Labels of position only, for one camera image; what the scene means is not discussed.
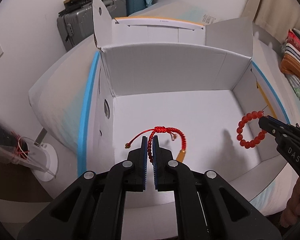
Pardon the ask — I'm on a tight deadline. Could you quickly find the clear plastic bag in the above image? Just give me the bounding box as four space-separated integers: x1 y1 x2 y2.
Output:
0 100 31 166

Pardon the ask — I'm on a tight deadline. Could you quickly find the striped orange pillow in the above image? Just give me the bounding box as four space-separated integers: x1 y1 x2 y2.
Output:
280 29 300 75

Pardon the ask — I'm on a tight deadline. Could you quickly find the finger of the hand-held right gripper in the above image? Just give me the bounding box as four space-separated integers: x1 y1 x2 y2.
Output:
264 115 298 130
258 117 283 142

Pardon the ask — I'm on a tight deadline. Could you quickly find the grey suitcase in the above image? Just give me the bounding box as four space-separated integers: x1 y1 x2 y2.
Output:
56 0 127 53

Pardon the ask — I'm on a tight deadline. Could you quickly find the white round stand base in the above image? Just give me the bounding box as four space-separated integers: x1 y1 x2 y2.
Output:
33 127 59 182

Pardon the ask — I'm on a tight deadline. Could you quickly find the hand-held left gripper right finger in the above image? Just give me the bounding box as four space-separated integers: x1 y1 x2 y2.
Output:
152 135 283 240

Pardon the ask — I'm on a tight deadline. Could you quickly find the white cardboard box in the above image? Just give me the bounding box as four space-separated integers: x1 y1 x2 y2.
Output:
76 0 290 209

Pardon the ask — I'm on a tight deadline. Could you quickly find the person's right hand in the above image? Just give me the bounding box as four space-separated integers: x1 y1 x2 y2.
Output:
281 177 300 228

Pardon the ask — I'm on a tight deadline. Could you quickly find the beige curtain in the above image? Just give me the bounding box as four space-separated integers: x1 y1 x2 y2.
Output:
242 0 300 46

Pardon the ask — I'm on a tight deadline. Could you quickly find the red braided cord bracelet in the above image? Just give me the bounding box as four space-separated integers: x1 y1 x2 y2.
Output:
124 126 190 162

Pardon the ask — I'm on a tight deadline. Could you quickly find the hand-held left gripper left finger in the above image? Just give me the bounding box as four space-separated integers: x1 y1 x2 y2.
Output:
17 136 148 240

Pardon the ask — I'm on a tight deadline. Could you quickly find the black and yellow bundle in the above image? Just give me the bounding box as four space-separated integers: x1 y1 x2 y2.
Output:
63 0 93 13

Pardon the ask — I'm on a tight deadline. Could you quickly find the red bead bracelet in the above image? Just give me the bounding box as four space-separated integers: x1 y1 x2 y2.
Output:
236 110 267 149

